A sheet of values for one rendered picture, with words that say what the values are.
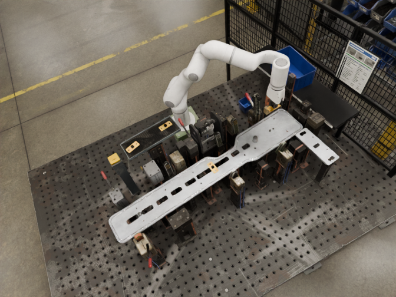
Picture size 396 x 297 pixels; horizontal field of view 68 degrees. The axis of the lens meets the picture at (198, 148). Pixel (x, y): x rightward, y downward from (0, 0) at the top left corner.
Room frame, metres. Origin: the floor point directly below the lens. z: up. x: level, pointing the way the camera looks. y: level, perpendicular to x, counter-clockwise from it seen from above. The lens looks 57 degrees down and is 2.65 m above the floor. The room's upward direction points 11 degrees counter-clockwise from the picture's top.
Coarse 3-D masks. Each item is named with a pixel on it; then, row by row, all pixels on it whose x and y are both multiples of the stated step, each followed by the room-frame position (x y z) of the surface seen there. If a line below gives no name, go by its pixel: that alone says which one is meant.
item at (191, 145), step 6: (186, 138) 1.11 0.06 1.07; (192, 138) 1.10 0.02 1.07; (186, 144) 1.06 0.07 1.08; (192, 144) 1.06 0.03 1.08; (186, 150) 1.07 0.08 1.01; (192, 150) 1.03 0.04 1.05; (198, 150) 1.05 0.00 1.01; (192, 156) 1.03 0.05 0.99; (198, 156) 1.06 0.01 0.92; (192, 162) 1.03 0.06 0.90
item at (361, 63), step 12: (348, 48) 1.31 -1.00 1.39; (360, 48) 1.25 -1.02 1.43; (348, 60) 1.28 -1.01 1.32; (360, 60) 1.22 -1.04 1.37; (372, 60) 1.16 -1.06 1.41; (336, 72) 1.32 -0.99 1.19; (348, 72) 1.26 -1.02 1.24; (360, 72) 1.19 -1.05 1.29; (372, 72) 1.13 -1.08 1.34; (348, 84) 1.23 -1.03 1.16; (360, 84) 1.16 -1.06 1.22
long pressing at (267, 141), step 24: (264, 120) 1.19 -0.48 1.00; (288, 120) 1.15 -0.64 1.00; (240, 144) 1.04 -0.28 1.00; (264, 144) 1.00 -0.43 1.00; (192, 168) 0.93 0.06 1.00; (168, 192) 0.80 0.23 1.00; (192, 192) 0.77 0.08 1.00; (120, 216) 0.70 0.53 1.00; (144, 216) 0.67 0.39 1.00; (120, 240) 0.56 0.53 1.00
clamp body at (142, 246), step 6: (144, 234) 0.55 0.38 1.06; (144, 240) 0.51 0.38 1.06; (150, 240) 0.54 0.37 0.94; (138, 246) 0.48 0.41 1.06; (144, 246) 0.48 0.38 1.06; (150, 246) 0.47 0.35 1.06; (144, 252) 0.45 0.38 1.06; (156, 252) 0.46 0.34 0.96; (162, 252) 0.53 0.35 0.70; (144, 258) 0.44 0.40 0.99; (156, 258) 0.46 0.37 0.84; (162, 258) 0.47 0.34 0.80; (156, 264) 0.44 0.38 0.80; (162, 264) 0.45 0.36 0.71; (156, 270) 0.42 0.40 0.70
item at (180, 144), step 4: (180, 140) 1.09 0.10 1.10; (176, 144) 1.07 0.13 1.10; (180, 144) 1.06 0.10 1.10; (184, 144) 1.05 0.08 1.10; (180, 148) 1.04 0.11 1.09; (184, 148) 1.05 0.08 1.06; (180, 152) 1.03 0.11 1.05; (184, 152) 1.05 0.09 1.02; (184, 156) 1.05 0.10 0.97; (188, 160) 1.05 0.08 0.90; (188, 164) 1.05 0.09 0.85
